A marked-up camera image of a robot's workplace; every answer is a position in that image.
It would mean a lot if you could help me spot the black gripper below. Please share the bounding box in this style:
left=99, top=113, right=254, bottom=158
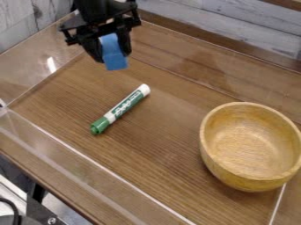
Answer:
left=59, top=0, right=140, bottom=63

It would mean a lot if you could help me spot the blue foam block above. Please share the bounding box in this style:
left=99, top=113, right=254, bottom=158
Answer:
left=99, top=33, right=128, bottom=70

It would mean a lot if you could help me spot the brown wooden bowl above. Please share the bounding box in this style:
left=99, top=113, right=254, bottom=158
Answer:
left=199, top=102, right=301, bottom=192

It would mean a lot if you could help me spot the green white dry-erase marker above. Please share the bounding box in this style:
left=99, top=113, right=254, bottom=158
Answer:
left=89, top=84, right=151, bottom=134

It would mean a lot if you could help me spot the clear acrylic tray wall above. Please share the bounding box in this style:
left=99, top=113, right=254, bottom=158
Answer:
left=0, top=17, right=301, bottom=225

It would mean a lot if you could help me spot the black metal table bracket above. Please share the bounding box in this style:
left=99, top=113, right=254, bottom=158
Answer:
left=25, top=184, right=65, bottom=225

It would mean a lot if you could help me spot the black cable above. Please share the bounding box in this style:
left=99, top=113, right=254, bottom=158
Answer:
left=0, top=196, right=23, bottom=225

